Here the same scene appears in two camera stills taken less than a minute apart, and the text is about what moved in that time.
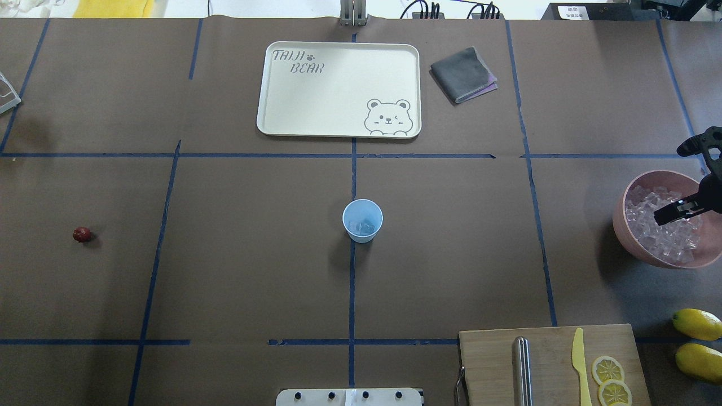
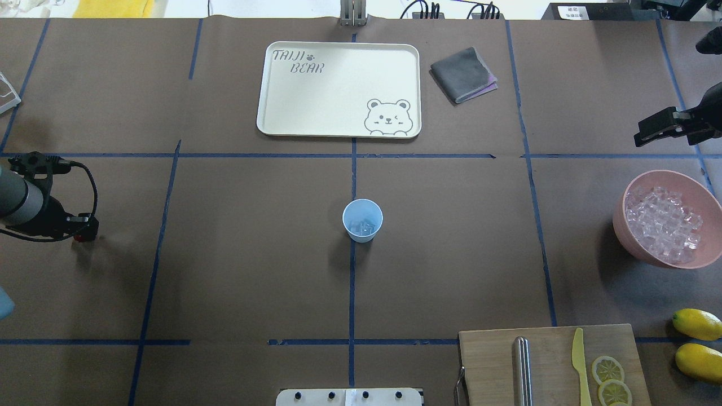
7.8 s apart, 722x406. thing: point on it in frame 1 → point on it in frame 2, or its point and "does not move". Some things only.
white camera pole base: x=350 y=397 does not move
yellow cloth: x=113 y=9 does not move
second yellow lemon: x=700 y=361 does not move
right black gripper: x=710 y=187 → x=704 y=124
